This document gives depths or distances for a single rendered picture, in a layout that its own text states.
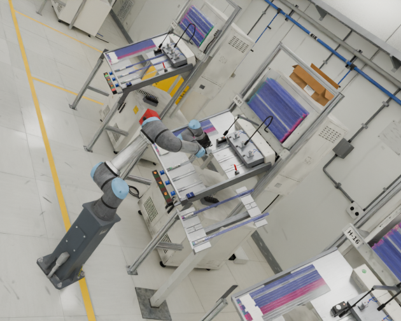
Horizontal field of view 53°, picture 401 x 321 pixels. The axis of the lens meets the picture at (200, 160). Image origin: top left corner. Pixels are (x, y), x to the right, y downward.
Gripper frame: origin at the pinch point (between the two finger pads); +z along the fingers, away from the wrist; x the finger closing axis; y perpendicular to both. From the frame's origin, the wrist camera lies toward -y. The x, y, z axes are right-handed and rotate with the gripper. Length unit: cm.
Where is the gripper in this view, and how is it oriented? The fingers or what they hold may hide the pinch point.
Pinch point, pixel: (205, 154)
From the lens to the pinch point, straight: 306.2
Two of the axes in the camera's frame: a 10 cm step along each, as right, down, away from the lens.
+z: 3.1, 5.7, 7.6
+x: -4.0, -6.4, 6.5
